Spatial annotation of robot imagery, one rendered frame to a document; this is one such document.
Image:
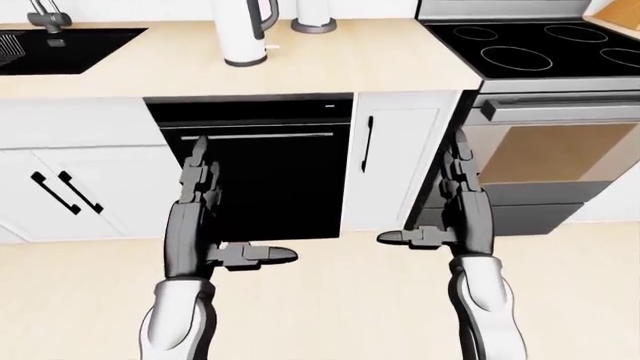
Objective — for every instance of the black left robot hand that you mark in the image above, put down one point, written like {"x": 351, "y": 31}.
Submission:
{"x": 184, "y": 232}

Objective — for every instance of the grey sink faucet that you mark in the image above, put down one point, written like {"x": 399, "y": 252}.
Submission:
{"x": 46, "y": 18}

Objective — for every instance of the narrow white cabinet door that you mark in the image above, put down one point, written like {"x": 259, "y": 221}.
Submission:
{"x": 395, "y": 161}

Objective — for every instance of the black kitchen sink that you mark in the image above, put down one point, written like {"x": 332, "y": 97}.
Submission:
{"x": 65, "y": 50}

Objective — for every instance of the paper towel holder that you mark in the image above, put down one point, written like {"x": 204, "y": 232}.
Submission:
{"x": 314, "y": 20}

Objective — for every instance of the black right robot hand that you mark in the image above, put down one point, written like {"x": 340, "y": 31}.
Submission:
{"x": 472, "y": 225}

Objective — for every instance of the black glass cooktop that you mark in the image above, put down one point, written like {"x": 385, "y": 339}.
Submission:
{"x": 535, "y": 48}

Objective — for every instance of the white cabinet drawer front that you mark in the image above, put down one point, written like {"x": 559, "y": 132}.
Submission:
{"x": 75, "y": 123}

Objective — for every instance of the black dishwasher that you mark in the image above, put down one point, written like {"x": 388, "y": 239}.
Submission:
{"x": 270, "y": 165}

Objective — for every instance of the white electric kettle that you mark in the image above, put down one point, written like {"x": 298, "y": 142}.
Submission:
{"x": 242, "y": 32}

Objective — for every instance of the black dish rack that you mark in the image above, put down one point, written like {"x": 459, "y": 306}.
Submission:
{"x": 11, "y": 47}

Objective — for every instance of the wooden cutting board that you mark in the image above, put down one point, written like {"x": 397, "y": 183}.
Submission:
{"x": 616, "y": 13}

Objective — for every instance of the stainless steel oven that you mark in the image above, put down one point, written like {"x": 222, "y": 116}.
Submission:
{"x": 545, "y": 157}

